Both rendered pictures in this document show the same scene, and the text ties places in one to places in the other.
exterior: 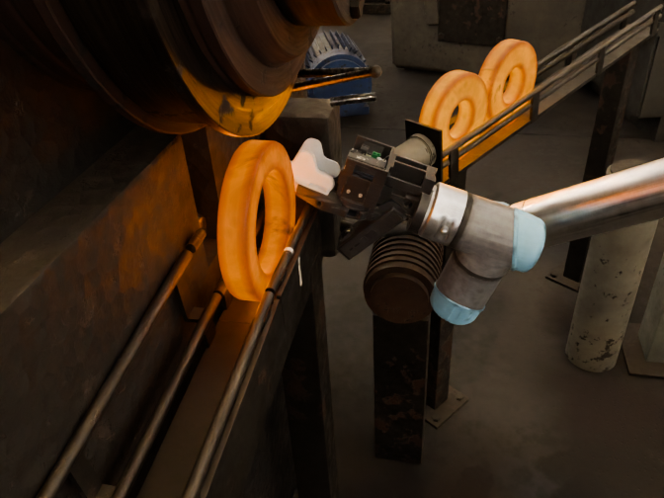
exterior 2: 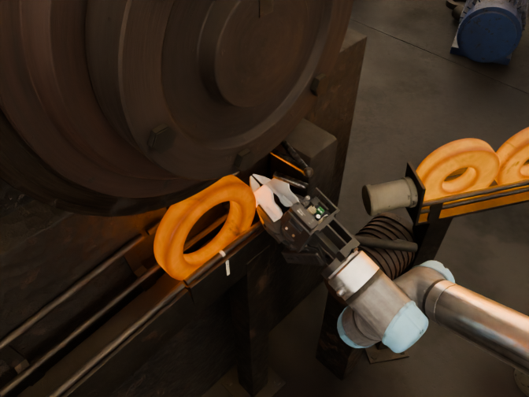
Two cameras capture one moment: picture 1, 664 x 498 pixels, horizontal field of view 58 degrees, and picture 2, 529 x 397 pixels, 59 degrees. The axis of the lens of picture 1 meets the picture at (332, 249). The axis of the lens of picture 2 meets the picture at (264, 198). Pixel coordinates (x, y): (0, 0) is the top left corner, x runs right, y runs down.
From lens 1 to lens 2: 40 cm
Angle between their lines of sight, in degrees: 27
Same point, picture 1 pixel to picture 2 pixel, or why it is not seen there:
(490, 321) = not seen: hidden behind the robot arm
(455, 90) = (456, 159)
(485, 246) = (366, 320)
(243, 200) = (172, 228)
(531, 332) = not seen: hidden behind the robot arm
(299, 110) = (298, 139)
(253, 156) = (197, 198)
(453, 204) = (353, 278)
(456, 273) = (350, 317)
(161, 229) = (120, 223)
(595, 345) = not seen: outside the picture
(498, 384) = (439, 358)
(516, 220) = (396, 317)
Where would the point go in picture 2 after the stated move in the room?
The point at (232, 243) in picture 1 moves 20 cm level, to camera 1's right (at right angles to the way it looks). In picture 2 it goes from (160, 250) to (280, 314)
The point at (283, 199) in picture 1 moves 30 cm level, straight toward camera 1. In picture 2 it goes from (239, 213) to (126, 376)
